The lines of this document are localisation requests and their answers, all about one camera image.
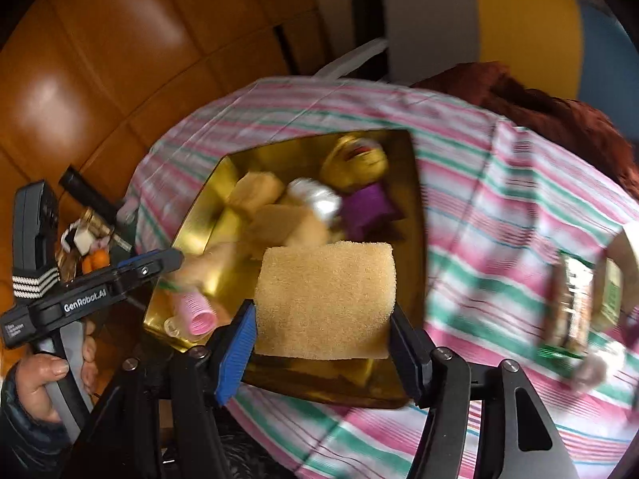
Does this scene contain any grey yellow blue chair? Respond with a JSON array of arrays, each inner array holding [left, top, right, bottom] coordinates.
[[319, 0, 639, 111]]

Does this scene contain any wooden wardrobe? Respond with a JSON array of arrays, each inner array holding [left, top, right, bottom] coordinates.
[[0, 0, 360, 310]]

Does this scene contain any white soap bar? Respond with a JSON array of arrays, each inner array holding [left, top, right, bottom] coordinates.
[[569, 354, 610, 395]]

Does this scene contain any white small cube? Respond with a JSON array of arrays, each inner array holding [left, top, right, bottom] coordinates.
[[70, 227, 95, 255]]

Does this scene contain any black rolled mat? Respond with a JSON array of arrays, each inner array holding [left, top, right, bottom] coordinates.
[[344, 0, 390, 81]]

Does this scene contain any black cylinder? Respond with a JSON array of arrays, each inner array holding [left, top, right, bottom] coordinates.
[[59, 167, 123, 223]]

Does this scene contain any person's left hand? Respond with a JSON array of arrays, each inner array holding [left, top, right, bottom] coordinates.
[[17, 319, 101, 422]]

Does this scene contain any orange small ball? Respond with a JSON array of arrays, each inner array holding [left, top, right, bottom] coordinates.
[[82, 249, 111, 273]]

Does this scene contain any small glass bottle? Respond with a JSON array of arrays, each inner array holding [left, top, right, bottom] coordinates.
[[80, 207, 115, 238]]

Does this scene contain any yellow knit sock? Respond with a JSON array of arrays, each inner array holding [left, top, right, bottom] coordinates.
[[319, 132, 390, 193]]

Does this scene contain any purple packet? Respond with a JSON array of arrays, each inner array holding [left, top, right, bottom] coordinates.
[[342, 182, 405, 240]]

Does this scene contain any green white small box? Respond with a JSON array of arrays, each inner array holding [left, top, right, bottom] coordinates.
[[596, 259, 627, 330]]

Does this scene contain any gold metal tin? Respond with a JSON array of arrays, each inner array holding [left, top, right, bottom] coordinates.
[[142, 129, 427, 410]]

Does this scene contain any pink hair roller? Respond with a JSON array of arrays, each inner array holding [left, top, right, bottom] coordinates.
[[165, 289, 218, 337]]

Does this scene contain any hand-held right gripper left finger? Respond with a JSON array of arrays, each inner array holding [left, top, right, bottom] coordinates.
[[60, 299, 258, 479]]

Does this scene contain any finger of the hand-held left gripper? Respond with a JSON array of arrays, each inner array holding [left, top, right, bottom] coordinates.
[[115, 248, 185, 293]]

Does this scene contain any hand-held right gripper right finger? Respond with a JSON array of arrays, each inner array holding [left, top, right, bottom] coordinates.
[[388, 304, 580, 479]]

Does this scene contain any dark cloth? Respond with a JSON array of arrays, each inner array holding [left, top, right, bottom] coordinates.
[[217, 424, 310, 479]]

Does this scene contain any green edged snack packet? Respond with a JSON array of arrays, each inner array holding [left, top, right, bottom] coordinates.
[[539, 252, 600, 360]]

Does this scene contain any beige carton box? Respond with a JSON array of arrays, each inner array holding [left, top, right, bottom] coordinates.
[[606, 224, 639, 280]]

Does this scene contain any red-brown blanket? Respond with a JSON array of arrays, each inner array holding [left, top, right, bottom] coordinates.
[[412, 62, 639, 195]]

